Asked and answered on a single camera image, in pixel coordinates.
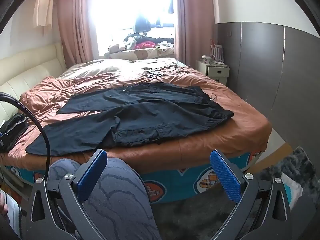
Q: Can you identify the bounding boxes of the black pants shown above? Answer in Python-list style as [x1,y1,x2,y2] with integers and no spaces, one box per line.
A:
[25,82,235,157]

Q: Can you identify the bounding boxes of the person's left hand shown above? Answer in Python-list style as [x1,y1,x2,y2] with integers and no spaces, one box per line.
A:
[0,193,8,215]

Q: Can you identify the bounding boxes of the black bag on bed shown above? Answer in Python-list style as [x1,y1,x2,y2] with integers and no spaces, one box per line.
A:
[1,113,28,153]

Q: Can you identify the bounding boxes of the cream padded headboard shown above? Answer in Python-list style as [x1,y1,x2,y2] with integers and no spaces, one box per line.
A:
[0,42,67,128]

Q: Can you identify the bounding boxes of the dark grey wardrobe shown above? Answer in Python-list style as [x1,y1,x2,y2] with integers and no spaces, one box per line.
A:
[217,22,319,167]

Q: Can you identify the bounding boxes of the white bedside cabinet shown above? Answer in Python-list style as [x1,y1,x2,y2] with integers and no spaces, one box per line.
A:
[196,61,230,86]

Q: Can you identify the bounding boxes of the striped bag on cabinet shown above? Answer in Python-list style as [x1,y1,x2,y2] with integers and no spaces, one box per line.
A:
[210,40,224,64]

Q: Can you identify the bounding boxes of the beige patterned pillow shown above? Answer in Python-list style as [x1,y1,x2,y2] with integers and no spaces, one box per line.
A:
[103,44,175,61]

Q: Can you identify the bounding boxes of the pile of clothes on sill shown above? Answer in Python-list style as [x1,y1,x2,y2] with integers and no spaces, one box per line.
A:
[123,15,175,50]

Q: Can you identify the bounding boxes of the left pink curtain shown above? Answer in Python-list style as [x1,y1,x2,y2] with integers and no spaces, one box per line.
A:
[57,0,93,67]

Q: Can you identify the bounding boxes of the pink curtain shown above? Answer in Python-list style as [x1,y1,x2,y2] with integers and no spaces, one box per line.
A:
[57,0,93,67]
[174,0,215,68]

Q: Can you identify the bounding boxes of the right pink curtain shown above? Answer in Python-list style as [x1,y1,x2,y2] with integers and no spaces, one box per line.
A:
[174,0,215,68]

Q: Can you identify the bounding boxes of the black cable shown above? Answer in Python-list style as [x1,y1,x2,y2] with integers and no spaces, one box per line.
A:
[0,91,52,181]

